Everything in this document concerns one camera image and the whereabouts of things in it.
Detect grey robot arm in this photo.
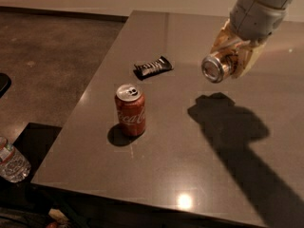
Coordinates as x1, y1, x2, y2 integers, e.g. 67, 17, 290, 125
201, 0, 293, 83

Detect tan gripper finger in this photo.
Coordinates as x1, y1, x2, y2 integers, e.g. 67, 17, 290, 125
210, 20, 245, 55
231, 43, 265, 79

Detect black snack bar wrapper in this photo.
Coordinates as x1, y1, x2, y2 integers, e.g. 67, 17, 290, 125
134, 56, 174, 79

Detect red Coca-Cola can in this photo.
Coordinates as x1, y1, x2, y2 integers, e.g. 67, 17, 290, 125
115, 84, 145, 137

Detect clear plastic water bottle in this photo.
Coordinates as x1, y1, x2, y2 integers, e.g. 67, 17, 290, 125
0, 137, 31, 183

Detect black object at left edge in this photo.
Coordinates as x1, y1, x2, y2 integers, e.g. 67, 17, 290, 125
0, 73, 11, 97

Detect orange soda can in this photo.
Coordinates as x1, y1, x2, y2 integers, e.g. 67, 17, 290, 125
201, 51, 238, 84

